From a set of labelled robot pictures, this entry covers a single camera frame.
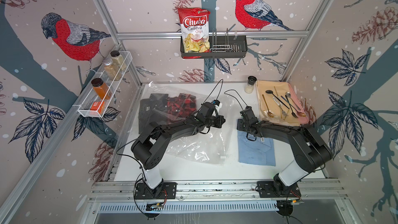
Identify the clear plastic vacuum bag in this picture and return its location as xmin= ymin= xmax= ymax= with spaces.
xmin=131 ymin=83 xmax=236 ymax=169

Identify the white handled fork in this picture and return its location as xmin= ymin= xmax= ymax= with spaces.
xmin=273 ymin=97 xmax=288 ymax=120

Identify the beige cloth napkin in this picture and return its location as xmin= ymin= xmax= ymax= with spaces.
xmin=256 ymin=80 xmax=309 ymax=126

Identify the spice jar silver lid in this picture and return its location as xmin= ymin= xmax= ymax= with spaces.
xmin=103 ymin=58 xmax=122 ymax=81

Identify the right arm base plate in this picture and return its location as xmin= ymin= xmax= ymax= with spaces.
xmin=255 ymin=180 xmax=301 ymax=199

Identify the red black plaid cloth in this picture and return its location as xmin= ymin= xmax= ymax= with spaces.
xmin=166 ymin=93 xmax=197 ymax=123

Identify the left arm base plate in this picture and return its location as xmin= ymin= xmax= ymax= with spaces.
xmin=134 ymin=182 xmax=177 ymax=200

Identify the glass shaker black lid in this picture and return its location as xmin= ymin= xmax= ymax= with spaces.
xmin=245 ymin=76 xmax=257 ymax=94

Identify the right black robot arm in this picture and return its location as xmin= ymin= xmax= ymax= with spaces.
xmin=237 ymin=106 xmax=333 ymax=195

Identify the Chuba cassava chips bag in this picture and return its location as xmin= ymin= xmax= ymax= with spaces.
xmin=177 ymin=8 xmax=210 ymax=59

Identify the black wire wall basket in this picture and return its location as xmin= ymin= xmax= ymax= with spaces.
xmin=180 ymin=31 xmax=248 ymax=59

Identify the spice jar black lid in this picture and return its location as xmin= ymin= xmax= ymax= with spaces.
xmin=110 ymin=50 xmax=127 ymax=71

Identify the black ladle spoon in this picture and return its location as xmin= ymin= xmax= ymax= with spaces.
xmin=265 ymin=90 xmax=289 ymax=109

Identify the gold spoon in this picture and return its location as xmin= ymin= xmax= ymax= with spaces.
xmin=262 ymin=94 xmax=275 ymax=118

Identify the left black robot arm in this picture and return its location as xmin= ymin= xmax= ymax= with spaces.
xmin=131 ymin=100 xmax=226 ymax=190

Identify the small orange box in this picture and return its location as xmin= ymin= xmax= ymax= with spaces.
xmin=90 ymin=101 xmax=106 ymax=114

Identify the blue cloth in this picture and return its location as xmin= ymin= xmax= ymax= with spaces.
xmin=237 ymin=131 xmax=276 ymax=167

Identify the clear acrylic wall shelf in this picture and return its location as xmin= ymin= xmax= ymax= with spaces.
xmin=78 ymin=51 xmax=132 ymax=118

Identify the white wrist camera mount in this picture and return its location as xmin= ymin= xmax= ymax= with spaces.
xmin=211 ymin=100 xmax=222 ymax=108

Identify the dark grey striped shirt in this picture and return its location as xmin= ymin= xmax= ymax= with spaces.
xmin=138 ymin=93 xmax=169 ymax=134

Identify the iridescent spoon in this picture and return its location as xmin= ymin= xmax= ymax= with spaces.
xmin=286 ymin=92 xmax=306 ymax=117

